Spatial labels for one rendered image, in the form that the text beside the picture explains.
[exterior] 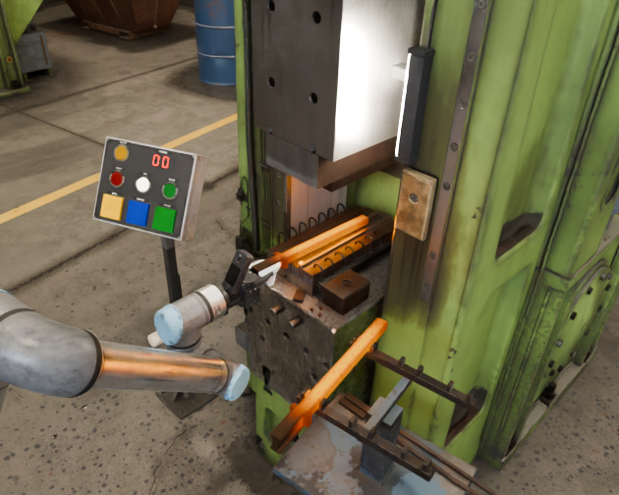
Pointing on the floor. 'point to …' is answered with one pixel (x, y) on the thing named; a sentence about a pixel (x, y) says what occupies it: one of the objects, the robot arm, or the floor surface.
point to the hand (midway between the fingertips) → (275, 261)
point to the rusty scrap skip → (125, 16)
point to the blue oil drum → (215, 41)
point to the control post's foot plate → (177, 401)
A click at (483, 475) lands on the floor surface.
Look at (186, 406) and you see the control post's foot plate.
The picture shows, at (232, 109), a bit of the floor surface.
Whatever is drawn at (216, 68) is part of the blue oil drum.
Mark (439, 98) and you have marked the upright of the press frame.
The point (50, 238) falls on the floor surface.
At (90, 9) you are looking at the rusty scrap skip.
